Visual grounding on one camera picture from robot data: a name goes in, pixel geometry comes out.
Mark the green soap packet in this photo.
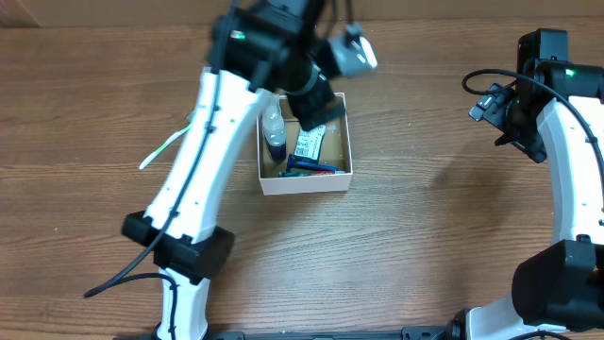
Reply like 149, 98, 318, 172
294, 125, 327, 163

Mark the clear foam pump bottle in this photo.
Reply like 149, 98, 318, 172
261, 94, 287, 164

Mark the blue disposable razor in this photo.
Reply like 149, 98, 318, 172
286, 154, 339, 173

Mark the red green toothpaste tube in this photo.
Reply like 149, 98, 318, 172
277, 170, 346, 178

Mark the green white toothbrush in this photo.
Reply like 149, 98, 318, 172
138, 125, 191, 170

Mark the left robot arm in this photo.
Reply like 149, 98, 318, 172
122, 1, 344, 339

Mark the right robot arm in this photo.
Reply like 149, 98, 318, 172
448, 57, 603, 339

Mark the white cardboard box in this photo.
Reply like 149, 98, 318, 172
256, 113, 354, 196

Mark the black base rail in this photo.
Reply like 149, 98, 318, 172
204, 326, 447, 340

